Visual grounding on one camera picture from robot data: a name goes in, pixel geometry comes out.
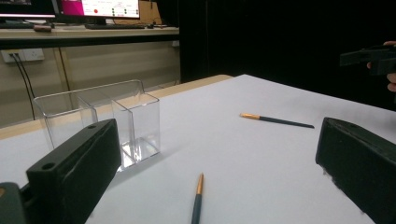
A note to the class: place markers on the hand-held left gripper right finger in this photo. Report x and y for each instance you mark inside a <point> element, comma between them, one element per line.
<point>361,168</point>

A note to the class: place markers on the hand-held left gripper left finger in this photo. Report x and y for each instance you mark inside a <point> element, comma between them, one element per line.
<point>74,174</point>

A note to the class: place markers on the clear acrylic pen holder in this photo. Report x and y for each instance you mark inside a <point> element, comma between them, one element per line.
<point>138,124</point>

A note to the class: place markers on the black pen with gold cap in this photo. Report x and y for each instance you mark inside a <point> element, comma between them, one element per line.
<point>197,205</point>
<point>280,121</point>

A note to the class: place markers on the black curtain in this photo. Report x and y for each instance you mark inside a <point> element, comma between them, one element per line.
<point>280,37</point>

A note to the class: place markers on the beige desk leg panel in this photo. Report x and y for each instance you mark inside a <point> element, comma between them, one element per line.
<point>63,68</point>

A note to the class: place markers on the beige office desk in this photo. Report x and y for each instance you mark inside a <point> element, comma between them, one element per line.
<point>93,34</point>

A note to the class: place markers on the small brown device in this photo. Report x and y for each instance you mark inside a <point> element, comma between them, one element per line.
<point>42,28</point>

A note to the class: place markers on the computer monitor with pink window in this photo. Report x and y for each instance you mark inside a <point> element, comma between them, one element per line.
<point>102,7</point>

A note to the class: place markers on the computer monitor with dark screen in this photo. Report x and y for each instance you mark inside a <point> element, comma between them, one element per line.
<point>25,7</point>

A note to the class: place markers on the brown cardboard box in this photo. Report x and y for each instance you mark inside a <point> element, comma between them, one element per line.
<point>149,12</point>

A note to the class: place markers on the white wall socket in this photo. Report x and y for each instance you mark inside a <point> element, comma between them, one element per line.
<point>28,55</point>

